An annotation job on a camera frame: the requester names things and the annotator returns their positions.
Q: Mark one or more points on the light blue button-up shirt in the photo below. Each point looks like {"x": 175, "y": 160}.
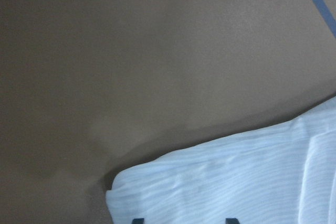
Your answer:
{"x": 284, "y": 173}

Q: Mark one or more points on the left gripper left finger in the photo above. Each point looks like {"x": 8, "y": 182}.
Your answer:
{"x": 138, "y": 221}

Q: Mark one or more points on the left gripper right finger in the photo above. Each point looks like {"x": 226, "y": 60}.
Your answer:
{"x": 231, "y": 221}

